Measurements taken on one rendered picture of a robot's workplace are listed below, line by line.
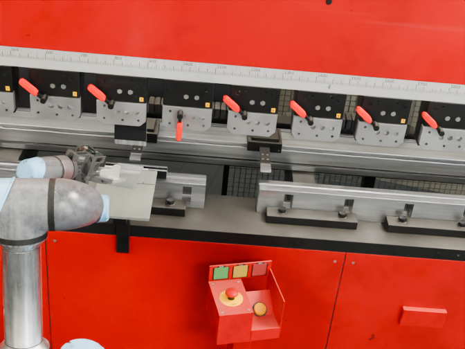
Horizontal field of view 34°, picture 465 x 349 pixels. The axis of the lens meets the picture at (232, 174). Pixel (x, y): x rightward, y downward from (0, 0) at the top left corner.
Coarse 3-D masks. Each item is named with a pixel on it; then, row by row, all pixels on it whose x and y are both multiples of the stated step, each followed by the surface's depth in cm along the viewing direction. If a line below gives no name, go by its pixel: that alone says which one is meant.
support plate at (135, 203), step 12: (108, 168) 245; (144, 180) 241; (108, 192) 234; (120, 192) 234; (132, 192) 235; (144, 192) 236; (120, 204) 229; (132, 204) 229; (144, 204) 230; (120, 216) 224; (132, 216) 224; (144, 216) 225
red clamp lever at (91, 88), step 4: (92, 84) 225; (88, 88) 224; (92, 88) 224; (96, 88) 225; (92, 92) 224; (96, 92) 224; (100, 92) 226; (96, 96) 225; (100, 96) 225; (104, 96) 226; (104, 100) 226; (108, 100) 227; (112, 100) 228; (108, 104) 227; (112, 104) 226; (112, 108) 227
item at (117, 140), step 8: (120, 128) 239; (128, 128) 239; (136, 128) 239; (144, 128) 239; (120, 136) 240; (128, 136) 240; (136, 136) 240; (144, 136) 240; (128, 144) 243; (136, 144) 243; (144, 144) 243
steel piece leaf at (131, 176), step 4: (120, 172) 243; (124, 172) 243; (128, 172) 244; (132, 172) 244; (136, 172) 244; (140, 172) 244; (120, 176) 242; (124, 176) 242; (128, 176) 242; (132, 176) 242; (136, 176) 242; (128, 180) 240; (132, 180) 240; (136, 180) 240; (108, 184) 237; (112, 184) 237; (116, 184) 237; (120, 184) 237; (124, 184) 236; (128, 184) 236; (132, 184) 236
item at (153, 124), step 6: (150, 120) 267; (156, 120) 270; (150, 126) 264; (156, 126) 266; (150, 132) 262; (156, 132) 263; (150, 138) 263; (156, 138) 263; (132, 150) 255; (138, 150) 255; (132, 156) 251; (138, 156) 252
